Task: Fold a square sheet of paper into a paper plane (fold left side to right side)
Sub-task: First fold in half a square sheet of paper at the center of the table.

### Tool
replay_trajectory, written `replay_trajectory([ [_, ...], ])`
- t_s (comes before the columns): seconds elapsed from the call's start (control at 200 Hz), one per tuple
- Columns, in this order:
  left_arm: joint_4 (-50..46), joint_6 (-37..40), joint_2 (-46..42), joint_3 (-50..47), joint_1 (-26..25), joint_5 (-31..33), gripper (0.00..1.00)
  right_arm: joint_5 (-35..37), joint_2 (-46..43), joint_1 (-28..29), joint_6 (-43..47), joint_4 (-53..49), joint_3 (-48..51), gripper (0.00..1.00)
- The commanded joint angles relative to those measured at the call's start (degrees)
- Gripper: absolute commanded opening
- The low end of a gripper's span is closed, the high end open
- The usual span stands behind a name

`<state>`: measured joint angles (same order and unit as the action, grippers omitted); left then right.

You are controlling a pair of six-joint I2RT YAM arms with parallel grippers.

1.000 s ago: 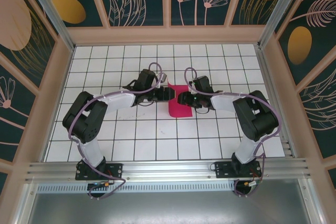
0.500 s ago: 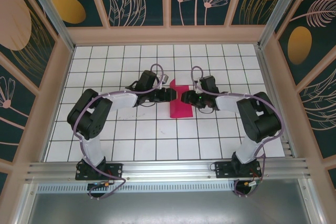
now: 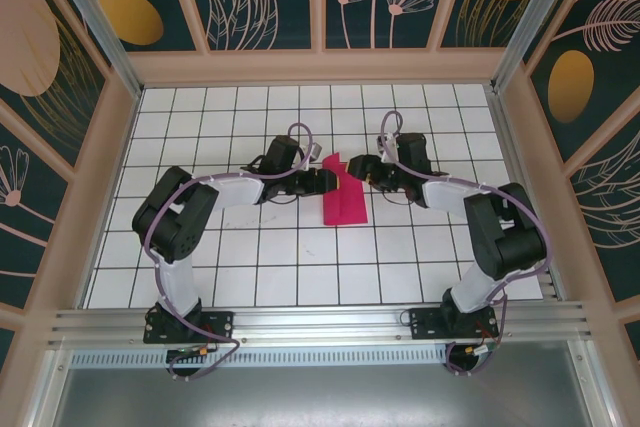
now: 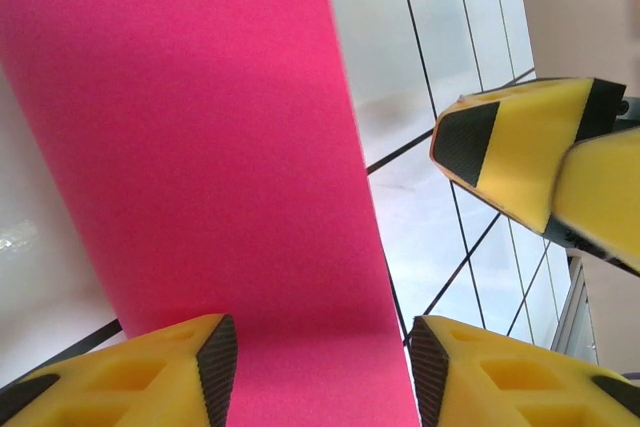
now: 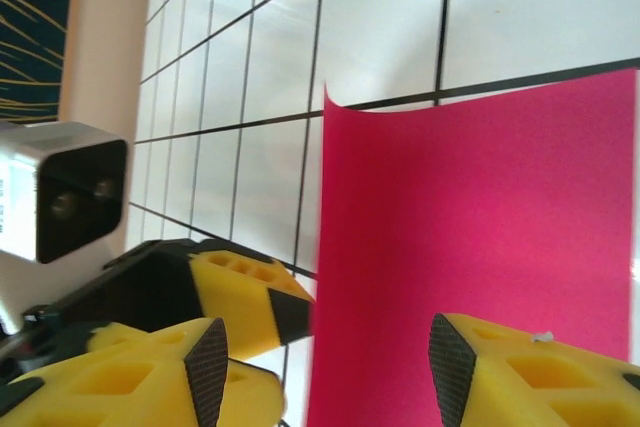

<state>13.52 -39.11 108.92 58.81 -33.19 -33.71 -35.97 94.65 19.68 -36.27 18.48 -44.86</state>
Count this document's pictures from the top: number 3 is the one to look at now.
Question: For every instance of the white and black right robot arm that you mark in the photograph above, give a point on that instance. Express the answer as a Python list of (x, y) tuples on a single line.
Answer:
[(445, 197)]

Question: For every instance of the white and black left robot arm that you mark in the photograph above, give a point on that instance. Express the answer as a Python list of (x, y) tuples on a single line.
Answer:
[(235, 192)]

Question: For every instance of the grey metal sheet panel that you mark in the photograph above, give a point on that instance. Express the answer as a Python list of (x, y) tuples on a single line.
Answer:
[(320, 397)]

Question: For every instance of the aluminium side rail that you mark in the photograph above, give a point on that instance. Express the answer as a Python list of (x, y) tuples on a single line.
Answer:
[(509, 147)]

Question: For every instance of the aluminium mounting rail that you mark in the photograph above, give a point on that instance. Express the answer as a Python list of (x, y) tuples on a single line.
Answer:
[(320, 322)]

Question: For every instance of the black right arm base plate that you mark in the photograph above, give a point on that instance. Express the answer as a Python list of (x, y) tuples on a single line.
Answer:
[(425, 324)]

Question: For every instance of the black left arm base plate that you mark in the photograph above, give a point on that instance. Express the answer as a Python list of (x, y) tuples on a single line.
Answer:
[(220, 324)]

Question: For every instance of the aluminium frame post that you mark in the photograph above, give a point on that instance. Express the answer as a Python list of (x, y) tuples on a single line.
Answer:
[(527, 22), (106, 32)]

